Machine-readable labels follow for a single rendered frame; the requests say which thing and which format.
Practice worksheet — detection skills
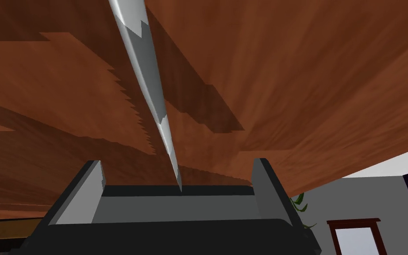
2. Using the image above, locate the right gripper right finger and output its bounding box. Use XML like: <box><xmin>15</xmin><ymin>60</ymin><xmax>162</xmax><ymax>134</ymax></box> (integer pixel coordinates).
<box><xmin>250</xmin><ymin>158</ymin><xmax>305</xmax><ymax>229</ymax></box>

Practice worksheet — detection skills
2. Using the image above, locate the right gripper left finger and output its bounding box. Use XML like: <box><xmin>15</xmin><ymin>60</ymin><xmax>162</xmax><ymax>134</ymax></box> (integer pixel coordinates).
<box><xmin>46</xmin><ymin>160</ymin><xmax>106</xmax><ymax>226</ymax></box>

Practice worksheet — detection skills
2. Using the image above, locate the brown framed window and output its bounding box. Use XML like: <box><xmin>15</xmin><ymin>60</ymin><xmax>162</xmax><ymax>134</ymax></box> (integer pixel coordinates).
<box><xmin>326</xmin><ymin>217</ymin><xmax>389</xmax><ymax>255</ymax></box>

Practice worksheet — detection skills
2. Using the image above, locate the long silver bar handle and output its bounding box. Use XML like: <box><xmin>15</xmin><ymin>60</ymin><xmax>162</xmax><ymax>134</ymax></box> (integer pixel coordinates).
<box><xmin>108</xmin><ymin>0</ymin><xmax>183</xmax><ymax>194</ymax></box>

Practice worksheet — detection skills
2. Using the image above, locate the green plant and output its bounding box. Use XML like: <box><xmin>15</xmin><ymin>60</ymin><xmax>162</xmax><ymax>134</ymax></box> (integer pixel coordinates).
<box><xmin>289</xmin><ymin>193</ymin><xmax>318</xmax><ymax>229</ymax></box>

